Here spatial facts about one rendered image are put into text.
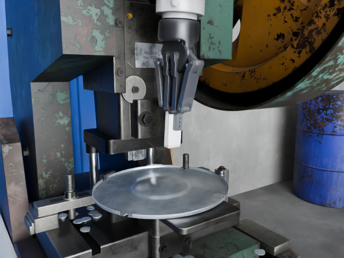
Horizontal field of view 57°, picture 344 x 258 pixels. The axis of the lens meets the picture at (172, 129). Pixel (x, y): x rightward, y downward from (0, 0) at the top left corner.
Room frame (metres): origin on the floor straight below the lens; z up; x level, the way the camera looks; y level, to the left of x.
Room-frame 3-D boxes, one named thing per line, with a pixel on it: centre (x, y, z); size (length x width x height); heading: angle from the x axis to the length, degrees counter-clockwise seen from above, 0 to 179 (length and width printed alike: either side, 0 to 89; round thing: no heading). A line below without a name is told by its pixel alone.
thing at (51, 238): (0.76, 0.09, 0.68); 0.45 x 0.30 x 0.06; 124
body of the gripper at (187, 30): (0.60, -0.01, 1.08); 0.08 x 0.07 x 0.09; 35
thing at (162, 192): (0.65, 0.02, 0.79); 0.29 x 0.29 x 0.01
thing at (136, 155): (0.75, 0.09, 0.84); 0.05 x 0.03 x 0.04; 124
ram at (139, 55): (0.73, 0.07, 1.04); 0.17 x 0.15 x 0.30; 34
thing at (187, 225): (0.62, 0.00, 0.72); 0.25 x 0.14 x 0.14; 34
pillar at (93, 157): (0.77, 0.20, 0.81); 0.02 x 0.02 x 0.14
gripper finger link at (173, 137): (0.60, 0.00, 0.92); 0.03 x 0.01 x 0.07; 125
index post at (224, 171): (0.75, -0.12, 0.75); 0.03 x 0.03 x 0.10; 34
